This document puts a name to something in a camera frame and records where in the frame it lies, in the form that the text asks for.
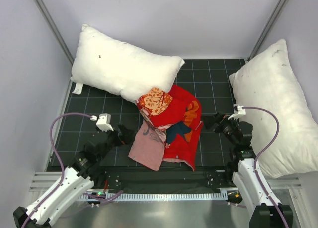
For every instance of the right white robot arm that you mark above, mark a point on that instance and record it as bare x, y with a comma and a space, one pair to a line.
243, 171

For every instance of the white pillow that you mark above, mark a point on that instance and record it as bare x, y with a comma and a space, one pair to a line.
120, 68
277, 109

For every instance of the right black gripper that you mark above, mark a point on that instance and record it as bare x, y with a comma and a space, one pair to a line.
217, 122

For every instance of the left aluminium frame post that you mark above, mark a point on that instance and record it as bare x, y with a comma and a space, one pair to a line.
49, 20

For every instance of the right aluminium frame post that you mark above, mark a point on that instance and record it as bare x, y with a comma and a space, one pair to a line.
269, 25

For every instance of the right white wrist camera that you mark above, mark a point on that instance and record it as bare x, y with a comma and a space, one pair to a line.
239, 111

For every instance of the red patterned pillowcase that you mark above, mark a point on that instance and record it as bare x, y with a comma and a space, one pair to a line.
170, 130

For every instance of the aluminium frame post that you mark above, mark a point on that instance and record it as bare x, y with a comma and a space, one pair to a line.
49, 20
269, 25

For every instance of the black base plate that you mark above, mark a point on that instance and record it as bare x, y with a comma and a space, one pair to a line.
168, 180

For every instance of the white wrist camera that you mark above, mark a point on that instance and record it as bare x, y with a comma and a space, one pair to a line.
103, 122
239, 111

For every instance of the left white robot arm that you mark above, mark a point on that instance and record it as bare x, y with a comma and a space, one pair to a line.
81, 175

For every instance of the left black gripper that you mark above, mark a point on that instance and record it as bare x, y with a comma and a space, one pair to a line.
119, 135

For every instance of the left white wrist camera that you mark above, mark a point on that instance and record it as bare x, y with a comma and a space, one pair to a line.
103, 122

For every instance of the white slotted cable duct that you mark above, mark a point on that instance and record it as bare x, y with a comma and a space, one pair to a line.
171, 197

